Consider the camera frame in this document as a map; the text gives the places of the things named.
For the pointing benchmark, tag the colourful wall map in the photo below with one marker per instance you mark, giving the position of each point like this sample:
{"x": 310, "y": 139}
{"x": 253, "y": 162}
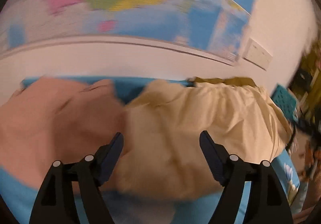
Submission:
{"x": 211, "y": 26}

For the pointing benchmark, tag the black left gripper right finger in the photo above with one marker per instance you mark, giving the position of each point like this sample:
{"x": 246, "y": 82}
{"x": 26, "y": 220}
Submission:
{"x": 267, "y": 201}

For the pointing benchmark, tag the pink garment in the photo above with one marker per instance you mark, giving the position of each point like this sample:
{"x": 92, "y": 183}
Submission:
{"x": 57, "y": 119}

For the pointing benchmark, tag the teal perforated plastic basket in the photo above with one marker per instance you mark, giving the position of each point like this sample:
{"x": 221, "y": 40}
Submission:
{"x": 286, "y": 102}

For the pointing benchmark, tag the blue bed sheet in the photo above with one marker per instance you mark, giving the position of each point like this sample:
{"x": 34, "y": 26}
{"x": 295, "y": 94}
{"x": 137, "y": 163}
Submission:
{"x": 125, "y": 209}

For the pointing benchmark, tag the white wall socket panel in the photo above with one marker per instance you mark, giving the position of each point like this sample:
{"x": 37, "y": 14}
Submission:
{"x": 257, "y": 55}

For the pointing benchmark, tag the cluttered pile of items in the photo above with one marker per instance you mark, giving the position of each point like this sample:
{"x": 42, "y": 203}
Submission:
{"x": 305, "y": 86}

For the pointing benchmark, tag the olive brown garment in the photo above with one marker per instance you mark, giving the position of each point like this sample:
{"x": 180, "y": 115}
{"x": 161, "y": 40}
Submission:
{"x": 234, "y": 81}

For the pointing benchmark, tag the cream beige jacket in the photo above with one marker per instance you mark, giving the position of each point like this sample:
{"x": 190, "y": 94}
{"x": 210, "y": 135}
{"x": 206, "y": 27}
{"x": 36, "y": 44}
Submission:
{"x": 162, "y": 158}

